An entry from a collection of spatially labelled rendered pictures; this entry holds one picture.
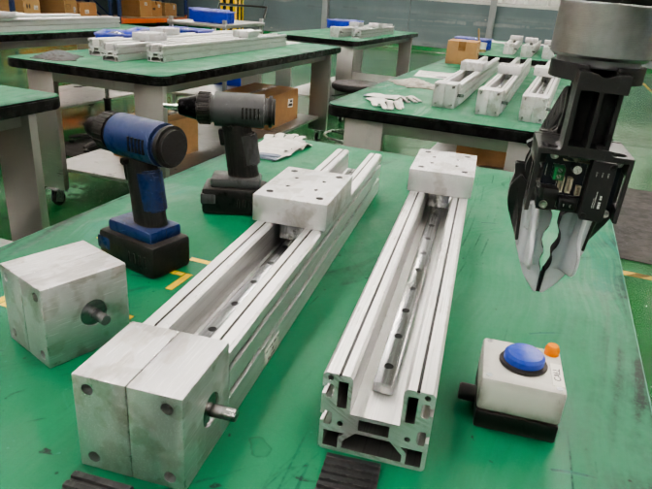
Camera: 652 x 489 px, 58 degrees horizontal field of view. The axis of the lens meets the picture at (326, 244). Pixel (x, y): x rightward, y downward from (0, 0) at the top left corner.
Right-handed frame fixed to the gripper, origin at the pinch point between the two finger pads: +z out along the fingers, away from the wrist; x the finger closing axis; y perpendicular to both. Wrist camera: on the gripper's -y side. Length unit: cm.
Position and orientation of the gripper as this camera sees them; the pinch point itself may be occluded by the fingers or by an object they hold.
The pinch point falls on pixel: (539, 275)
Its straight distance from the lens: 60.6
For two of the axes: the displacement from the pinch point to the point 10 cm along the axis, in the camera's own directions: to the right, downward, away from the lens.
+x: 9.6, 1.8, -2.1
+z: -0.8, 9.1, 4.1
